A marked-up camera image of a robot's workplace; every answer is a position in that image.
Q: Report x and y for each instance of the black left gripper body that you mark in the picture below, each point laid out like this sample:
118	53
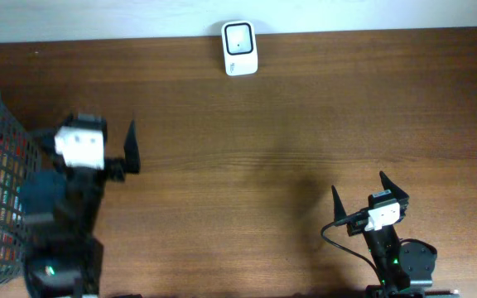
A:
117	173

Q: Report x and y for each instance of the white barcode scanner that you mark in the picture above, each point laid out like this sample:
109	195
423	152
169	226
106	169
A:
240	48

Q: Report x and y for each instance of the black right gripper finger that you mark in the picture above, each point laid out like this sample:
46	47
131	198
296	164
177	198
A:
339	210
387	184

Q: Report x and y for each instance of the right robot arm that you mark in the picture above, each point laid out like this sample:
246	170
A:
403	266

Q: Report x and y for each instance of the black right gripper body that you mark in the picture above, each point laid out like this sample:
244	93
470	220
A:
356	228

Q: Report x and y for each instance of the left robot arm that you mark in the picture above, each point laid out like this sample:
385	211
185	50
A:
62	257

